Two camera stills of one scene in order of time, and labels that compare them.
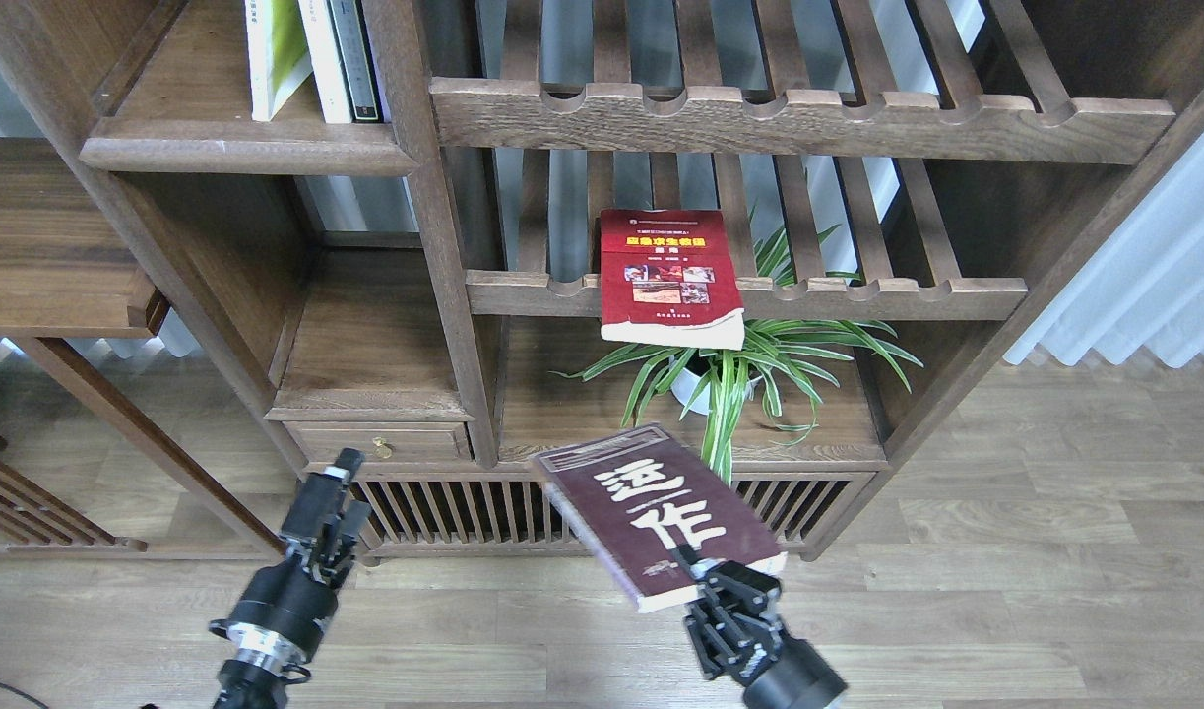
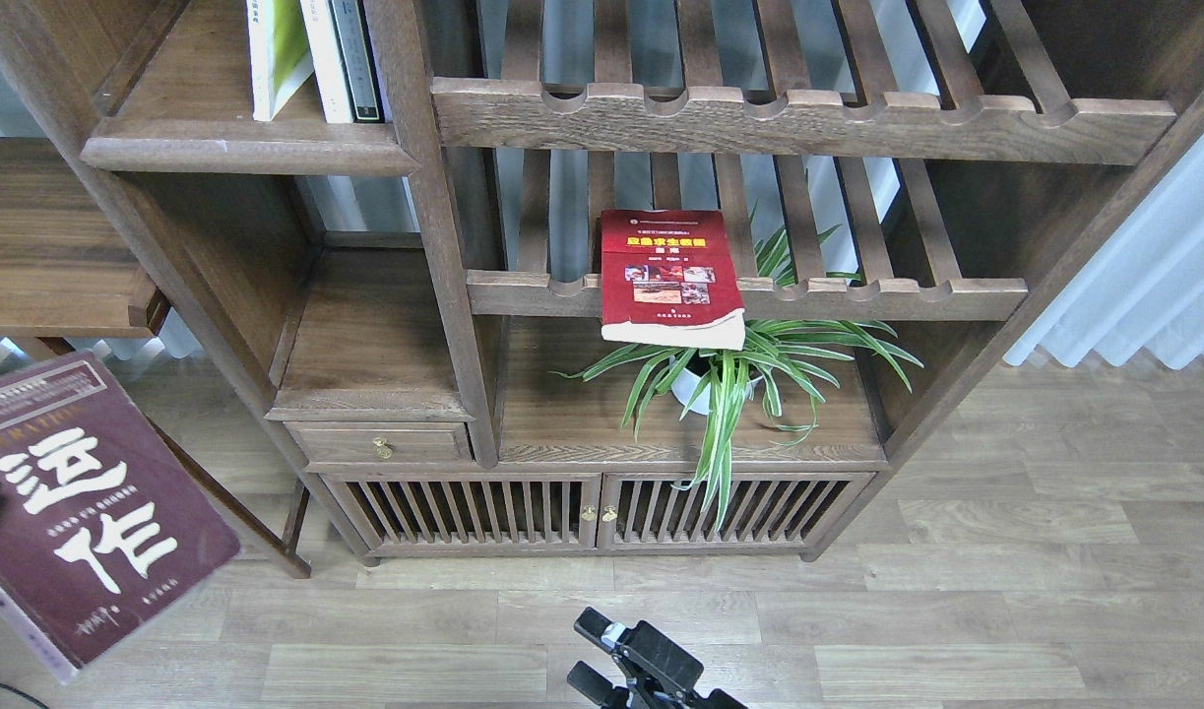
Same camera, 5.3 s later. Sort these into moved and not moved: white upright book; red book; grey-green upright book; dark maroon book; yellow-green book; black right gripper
Moved: black right gripper; dark maroon book
Not moved: white upright book; grey-green upright book; yellow-green book; red book
